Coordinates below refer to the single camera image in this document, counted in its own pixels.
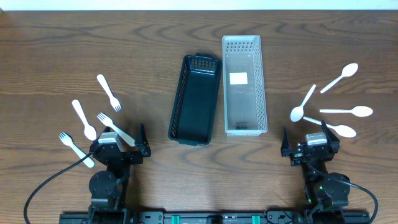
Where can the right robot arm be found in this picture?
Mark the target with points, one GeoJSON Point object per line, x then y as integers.
{"type": "Point", "coordinates": [326, 192]}

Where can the white fork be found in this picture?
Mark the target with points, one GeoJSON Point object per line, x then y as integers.
{"type": "Point", "coordinates": [68, 141]}
{"type": "Point", "coordinates": [112, 99]}
{"type": "Point", "coordinates": [109, 123]}

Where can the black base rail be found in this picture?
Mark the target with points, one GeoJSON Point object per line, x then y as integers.
{"type": "Point", "coordinates": [270, 216]}

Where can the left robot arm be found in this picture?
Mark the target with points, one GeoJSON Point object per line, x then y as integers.
{"type": "Point", "coordinates": [108, 187]}

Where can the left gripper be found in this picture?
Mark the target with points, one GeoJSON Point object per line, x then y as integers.
{"type": "Point", "coordinates": [125, 156]}

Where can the clear plastic basket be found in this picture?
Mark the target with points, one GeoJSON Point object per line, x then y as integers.
{"type": "Point", "coordinates": [243, 85]}

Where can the black plastic basket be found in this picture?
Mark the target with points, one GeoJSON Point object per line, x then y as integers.
{"type": "Point", "coordinates": [196, 98]}

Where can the white spoon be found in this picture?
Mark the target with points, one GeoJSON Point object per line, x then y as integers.
{"type": "Point", "coordinates": [359, 111]}
{"type": "Point", "coordinates": [342, 130]}
{"type": "Point", "coordinates": [89, 130]}
{"type": "Point", "coordinates": [348, 71]}

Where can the white spoon bowl down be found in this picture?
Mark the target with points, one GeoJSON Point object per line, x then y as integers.
{"type": "Point", "coordinates": [297, 113]}

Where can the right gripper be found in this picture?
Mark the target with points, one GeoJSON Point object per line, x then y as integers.
{"type": "Point", "coordinates": [302, 154]}

